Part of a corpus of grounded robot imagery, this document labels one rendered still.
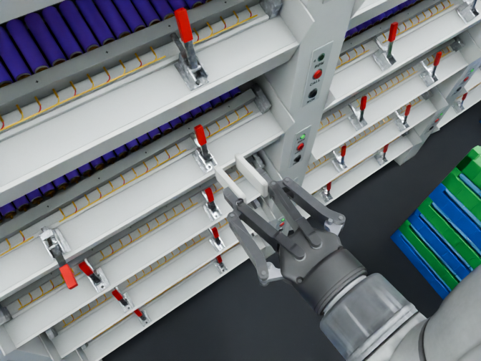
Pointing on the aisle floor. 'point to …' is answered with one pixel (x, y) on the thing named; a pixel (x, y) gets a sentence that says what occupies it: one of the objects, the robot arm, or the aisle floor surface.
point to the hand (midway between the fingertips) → (240, 180)
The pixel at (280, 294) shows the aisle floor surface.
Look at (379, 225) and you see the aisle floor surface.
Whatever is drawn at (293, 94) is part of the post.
